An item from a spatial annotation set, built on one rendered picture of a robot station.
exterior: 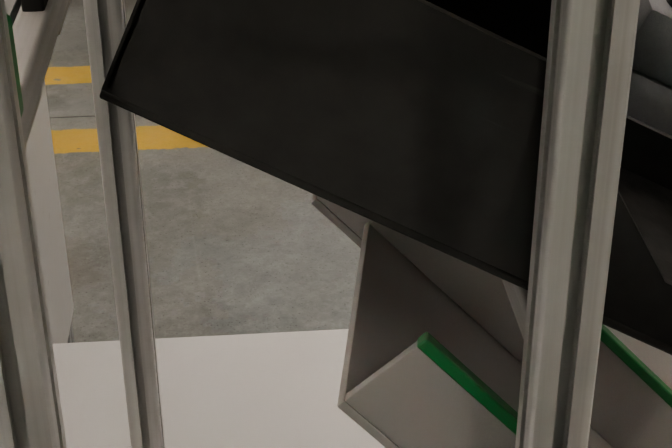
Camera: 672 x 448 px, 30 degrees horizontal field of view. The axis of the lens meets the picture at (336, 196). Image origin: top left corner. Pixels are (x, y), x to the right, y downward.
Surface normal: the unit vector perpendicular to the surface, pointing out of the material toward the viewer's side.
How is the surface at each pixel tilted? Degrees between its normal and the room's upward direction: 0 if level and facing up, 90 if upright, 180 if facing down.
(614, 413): 90
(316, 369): 0
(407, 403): 90
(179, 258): 0
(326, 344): 0
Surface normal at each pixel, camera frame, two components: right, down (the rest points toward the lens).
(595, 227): 0.08, 0.48
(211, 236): 0.00, -0.88
